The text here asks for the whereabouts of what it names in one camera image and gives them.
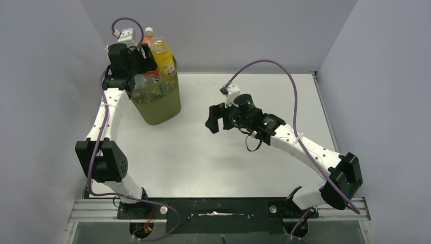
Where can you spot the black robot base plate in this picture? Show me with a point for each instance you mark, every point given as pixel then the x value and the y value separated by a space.
pixel 272 215

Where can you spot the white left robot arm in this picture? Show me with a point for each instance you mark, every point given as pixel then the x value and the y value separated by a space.
pixel 103 162

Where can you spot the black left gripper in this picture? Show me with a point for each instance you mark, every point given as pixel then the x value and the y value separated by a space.
pixel 149 62

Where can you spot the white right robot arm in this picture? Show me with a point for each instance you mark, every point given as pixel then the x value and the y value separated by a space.
pixel 341 174

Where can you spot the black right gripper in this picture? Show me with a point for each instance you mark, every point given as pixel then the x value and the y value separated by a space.
pixel 217 112

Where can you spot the green plastic mesh bin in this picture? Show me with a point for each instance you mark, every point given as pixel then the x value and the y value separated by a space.
pixel 160 101

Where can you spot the orange label tea bottle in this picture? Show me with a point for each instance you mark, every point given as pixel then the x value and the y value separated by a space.
pixel 148 36

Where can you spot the yellow juice bottle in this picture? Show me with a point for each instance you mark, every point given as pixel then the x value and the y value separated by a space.
pixel 162 54

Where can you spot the large clear plastic bottle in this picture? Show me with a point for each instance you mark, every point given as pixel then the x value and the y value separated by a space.
pixel 144 80

